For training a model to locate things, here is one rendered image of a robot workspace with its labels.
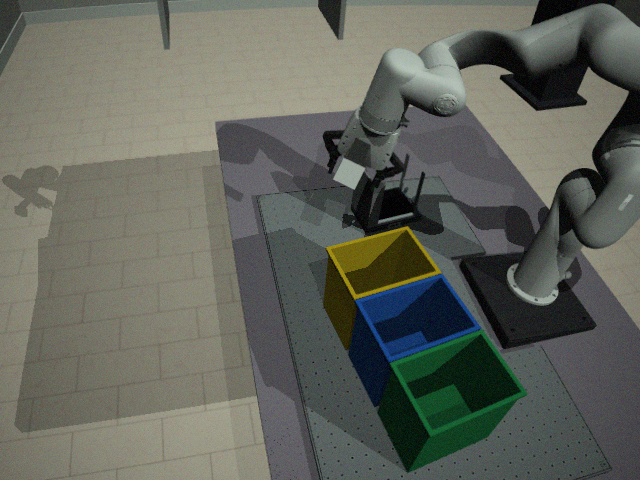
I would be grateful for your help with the blue bin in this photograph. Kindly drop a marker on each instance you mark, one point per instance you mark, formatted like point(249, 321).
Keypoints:
point(409, 319)

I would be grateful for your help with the green bin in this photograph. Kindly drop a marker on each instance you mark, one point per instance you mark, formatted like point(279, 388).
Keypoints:
point(464, 389)

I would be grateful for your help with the olive yellow bin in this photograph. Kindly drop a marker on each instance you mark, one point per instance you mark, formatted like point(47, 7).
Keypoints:
point(368, 266)

